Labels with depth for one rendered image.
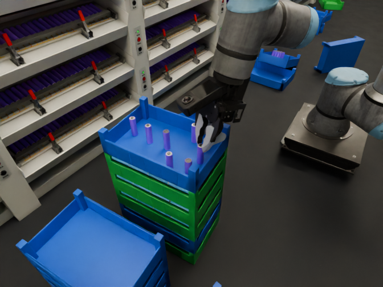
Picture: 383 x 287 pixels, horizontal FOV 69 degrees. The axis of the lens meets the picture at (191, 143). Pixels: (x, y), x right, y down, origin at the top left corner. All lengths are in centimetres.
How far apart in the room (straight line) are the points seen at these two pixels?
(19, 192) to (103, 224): 45
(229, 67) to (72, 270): 62
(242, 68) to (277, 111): 113
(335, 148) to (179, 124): 75
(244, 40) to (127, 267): 60
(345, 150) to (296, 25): 81
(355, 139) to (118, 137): 103
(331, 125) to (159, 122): 79
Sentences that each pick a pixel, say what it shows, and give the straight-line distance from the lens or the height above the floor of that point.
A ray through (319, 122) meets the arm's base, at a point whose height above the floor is 19.
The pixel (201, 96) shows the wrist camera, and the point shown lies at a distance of 60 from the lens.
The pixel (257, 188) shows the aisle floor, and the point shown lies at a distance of 125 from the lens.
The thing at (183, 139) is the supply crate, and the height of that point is 40.
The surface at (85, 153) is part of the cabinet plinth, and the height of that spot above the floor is 5.
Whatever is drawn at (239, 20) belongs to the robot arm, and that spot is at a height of 78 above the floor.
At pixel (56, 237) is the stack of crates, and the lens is 89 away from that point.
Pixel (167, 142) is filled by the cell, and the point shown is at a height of 44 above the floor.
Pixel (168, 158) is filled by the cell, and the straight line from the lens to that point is 70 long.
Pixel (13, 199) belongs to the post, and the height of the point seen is 12.
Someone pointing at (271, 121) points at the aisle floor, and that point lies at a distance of 162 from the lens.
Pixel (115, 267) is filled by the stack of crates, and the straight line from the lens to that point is 80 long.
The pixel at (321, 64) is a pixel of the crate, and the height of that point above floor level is 6.
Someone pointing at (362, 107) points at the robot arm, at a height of 35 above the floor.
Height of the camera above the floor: 95
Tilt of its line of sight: 42 degrees down
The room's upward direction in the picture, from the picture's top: straight up
